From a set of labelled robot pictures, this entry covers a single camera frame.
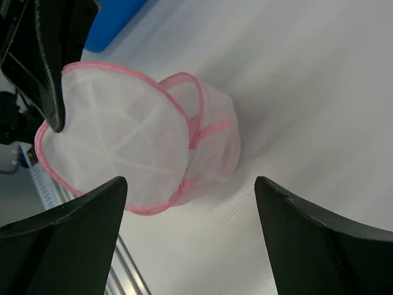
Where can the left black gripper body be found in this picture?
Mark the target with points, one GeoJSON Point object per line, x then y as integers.
{"type": "Point", "coordinates": [21, 60]}

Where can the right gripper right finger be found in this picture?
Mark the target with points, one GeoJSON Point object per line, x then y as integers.
{"type": "Point", "coordinates": [315, 251]}

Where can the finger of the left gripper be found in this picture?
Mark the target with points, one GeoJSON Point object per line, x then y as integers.
{"type": "Point", "coordinates": [62, 28]}

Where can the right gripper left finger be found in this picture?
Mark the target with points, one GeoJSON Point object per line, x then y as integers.
{"type": "Point", "coordinates": [67, 249]}

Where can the white mesh laundry bag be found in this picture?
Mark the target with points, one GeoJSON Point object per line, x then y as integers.
{"type": "Point", "coordinates": [171, 140]}

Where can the blue plastic bin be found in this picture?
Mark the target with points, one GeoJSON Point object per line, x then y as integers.
{"type": "Point", "coordinates": [109, 21]}

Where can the slotted cable duct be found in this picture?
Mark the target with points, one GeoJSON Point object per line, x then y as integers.
{"type": "Point", "coordinates": [51, 193]}

